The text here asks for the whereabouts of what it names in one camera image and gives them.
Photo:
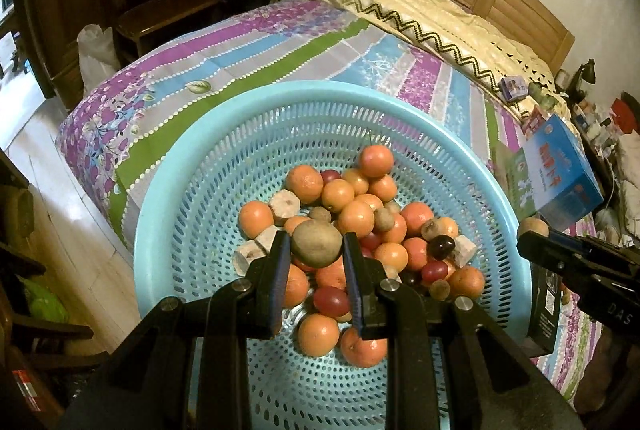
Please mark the light blue plastic basket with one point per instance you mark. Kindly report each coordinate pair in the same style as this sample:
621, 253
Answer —
210, 170

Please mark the striped floral bedsheet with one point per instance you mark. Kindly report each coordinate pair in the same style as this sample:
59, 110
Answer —
225, 45

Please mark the cluttered bedside table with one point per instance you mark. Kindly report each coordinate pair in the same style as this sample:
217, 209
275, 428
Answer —
595, 125

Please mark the dark purple grape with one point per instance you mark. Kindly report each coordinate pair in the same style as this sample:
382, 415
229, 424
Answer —
410, 278
442, 246

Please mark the slim printed carton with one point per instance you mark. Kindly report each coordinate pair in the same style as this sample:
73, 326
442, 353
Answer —
515, 182

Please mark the blue cardboard box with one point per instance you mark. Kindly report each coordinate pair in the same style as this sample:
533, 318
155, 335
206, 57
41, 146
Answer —
560, 170

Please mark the desk lamp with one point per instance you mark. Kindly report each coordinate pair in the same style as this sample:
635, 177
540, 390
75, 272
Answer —
587, 70

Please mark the heap of clothes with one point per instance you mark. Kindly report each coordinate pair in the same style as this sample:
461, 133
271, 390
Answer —
627, 115

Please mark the green plastic bag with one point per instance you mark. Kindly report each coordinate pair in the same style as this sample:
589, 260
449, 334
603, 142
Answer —
42, 302

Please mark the brown round fruit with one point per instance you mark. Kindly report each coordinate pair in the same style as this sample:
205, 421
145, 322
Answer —
392, 206
320, 213
431, 228
384, 219
440, 291
532, 226
316, 242

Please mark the pile of oranges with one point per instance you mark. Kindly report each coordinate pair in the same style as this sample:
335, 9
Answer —
355, 217

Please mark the dark wooden furniture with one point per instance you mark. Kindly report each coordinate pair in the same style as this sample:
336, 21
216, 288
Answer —
20, 220

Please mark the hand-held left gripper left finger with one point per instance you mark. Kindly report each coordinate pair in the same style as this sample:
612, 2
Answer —
275, 302

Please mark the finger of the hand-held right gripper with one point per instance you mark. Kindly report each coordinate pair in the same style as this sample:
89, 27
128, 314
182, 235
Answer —
547, 250

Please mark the white plastic bag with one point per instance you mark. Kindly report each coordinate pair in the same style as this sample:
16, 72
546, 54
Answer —
97, 55

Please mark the red cherry tomato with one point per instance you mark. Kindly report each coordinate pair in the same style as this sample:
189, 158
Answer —
371, 241
330, 175
330, 301
434, 271

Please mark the black product box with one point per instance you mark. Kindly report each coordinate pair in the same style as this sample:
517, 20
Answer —
542, 315

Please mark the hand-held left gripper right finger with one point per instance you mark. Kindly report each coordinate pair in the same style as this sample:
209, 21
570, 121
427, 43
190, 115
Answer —
355, 297

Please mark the green leafy bunch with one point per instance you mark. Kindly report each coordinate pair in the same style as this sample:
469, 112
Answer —
542, 94

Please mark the pale cut root chunk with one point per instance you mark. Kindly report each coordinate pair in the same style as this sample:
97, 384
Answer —
462, 245
266, 238
247, 258
286, 203

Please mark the cream quilt with zigzag trim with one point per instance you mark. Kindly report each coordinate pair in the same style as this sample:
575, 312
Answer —
425, 5

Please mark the small purple box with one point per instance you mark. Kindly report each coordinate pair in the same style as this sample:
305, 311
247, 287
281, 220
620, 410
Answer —
512, 88

